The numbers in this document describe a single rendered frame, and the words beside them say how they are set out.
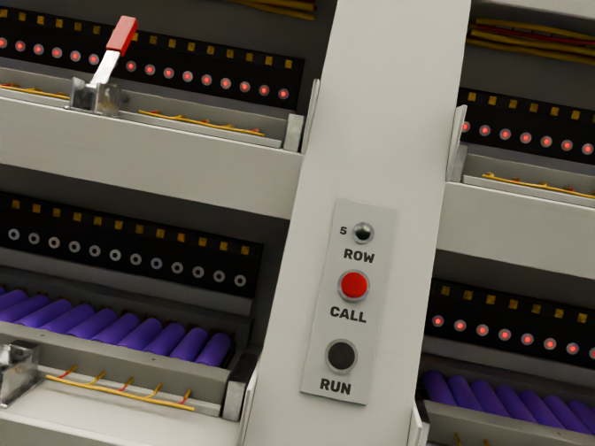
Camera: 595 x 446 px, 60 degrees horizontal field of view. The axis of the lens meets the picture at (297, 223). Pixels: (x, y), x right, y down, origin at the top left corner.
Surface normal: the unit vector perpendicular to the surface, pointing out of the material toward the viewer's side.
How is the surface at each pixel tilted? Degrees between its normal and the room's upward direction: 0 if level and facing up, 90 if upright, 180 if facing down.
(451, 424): 112
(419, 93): 90
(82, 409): 22
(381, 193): 90
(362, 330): 90
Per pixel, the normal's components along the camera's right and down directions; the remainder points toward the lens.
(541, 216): -0.08, 0.13
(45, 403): 0.18, -0.97
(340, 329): -0.01, -0.24
